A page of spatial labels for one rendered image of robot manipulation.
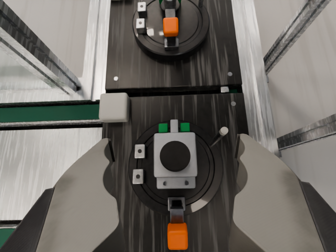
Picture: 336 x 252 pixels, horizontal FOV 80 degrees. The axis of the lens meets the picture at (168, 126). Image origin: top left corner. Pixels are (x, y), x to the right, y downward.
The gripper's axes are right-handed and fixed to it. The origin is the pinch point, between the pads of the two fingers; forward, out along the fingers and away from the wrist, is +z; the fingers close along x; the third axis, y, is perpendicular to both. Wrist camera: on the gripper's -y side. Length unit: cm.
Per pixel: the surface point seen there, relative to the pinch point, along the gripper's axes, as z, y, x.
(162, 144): 6.3, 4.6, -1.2
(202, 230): 7.4, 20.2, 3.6
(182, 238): 1.0, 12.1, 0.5
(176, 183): 5.8, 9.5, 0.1
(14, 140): 21.8, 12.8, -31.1
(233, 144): 15.8, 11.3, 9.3
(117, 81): 23.9, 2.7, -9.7
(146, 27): 28.9, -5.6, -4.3
